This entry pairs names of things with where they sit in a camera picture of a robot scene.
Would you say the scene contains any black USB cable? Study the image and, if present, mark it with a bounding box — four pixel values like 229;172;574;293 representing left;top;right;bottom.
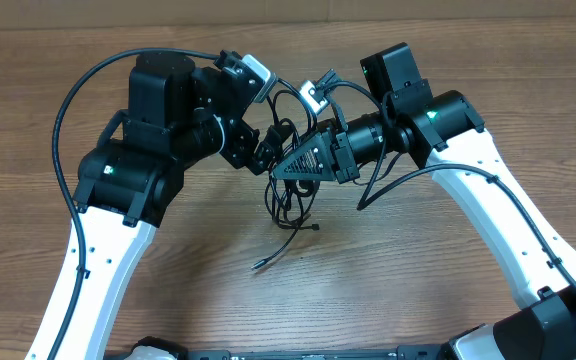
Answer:
250;77;322;272

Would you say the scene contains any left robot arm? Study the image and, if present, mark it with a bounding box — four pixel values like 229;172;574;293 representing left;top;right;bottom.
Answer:
28;48;277;359

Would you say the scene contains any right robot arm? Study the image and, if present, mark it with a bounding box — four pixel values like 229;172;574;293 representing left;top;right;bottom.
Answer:
272;43;576;359

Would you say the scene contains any black right camera cable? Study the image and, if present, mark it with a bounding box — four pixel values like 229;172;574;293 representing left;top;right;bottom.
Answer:
327;79;576;336

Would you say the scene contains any black camera cable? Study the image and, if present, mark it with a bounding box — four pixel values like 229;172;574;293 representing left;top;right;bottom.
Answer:
45;47;222;360
327;79;576;336

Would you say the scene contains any black left camera cable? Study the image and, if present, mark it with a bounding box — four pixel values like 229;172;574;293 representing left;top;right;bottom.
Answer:
45;47;222;360

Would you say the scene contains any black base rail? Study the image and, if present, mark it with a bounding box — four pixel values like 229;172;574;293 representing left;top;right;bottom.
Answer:
102;324;499;360

